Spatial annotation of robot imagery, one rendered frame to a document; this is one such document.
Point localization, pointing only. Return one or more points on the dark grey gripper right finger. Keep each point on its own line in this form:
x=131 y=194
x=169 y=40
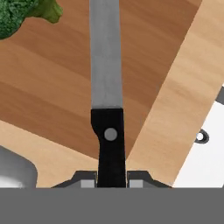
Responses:
x=140 y=179

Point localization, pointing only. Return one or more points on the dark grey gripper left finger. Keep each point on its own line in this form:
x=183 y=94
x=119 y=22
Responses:
x=83 y=179

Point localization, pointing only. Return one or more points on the brown wooden cutting board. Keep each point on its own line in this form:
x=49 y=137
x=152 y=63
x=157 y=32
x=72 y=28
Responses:
x=58 y=87

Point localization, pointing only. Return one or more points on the green broccoli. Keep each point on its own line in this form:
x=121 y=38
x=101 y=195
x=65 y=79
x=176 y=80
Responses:
x=17 y=14

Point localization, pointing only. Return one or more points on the white cabinet front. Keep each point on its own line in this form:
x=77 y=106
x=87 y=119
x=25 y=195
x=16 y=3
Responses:
x=204 y=157

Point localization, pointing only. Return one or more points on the grey metal sink basin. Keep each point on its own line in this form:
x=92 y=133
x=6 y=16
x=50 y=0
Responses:
x=14 y=172

